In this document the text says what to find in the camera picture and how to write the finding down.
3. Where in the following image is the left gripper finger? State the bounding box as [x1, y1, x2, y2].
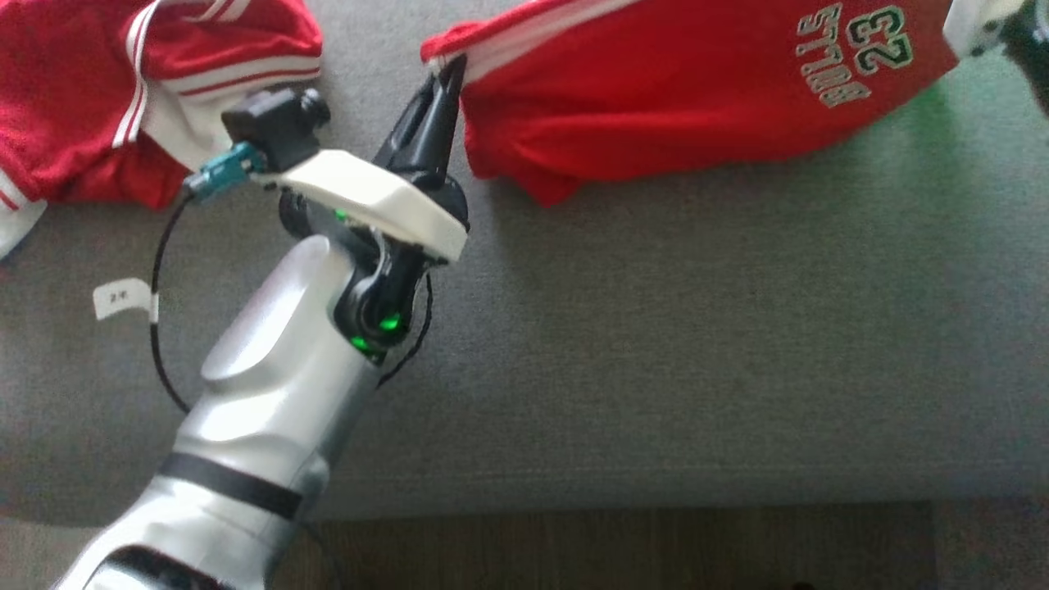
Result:
[422, 54, 468, 177]
[373, 75, 439, 169]

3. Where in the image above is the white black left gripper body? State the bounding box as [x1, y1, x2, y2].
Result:
[270, 149, 470, 263]

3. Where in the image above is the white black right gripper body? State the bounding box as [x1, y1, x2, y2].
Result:
[942, 0, 1049, 116]

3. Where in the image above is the red jersey number 23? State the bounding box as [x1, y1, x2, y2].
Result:
[420, 0, 960, 206]

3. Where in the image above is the red shirt with white sleeves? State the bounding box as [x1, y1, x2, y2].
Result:
[0, 0, 323, 260]

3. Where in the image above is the grey fabric sofa seat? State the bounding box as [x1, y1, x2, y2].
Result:
[0, 0, 1049, 525]

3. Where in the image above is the thin black left gripper cable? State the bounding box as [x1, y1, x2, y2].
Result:
[377, 273, 435, 388]

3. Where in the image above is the teal cable connector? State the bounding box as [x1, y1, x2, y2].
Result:
[184, 143, 265, 199]

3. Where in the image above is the black left camera cable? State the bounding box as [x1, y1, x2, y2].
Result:
[149, 195, 194, 415]

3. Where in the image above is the white cable label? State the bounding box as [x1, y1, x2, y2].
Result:
[93, 279, 158, 322]

